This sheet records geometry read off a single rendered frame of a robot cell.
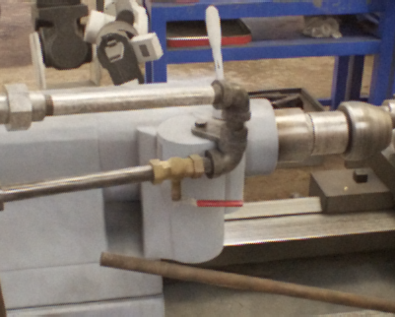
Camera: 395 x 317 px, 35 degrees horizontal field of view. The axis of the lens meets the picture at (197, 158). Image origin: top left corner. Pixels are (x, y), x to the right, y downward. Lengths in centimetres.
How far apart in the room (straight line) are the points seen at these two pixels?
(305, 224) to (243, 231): 12
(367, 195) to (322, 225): 11
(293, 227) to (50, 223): 51
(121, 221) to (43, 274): 14
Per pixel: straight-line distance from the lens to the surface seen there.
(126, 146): 82
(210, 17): 84
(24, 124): 62
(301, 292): 83
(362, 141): 93
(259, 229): 118
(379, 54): 295
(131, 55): 115
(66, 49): 172
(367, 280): 127
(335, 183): 126
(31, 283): 86
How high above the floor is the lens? 149
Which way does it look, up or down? 27 degrees down
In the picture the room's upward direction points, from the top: straight up
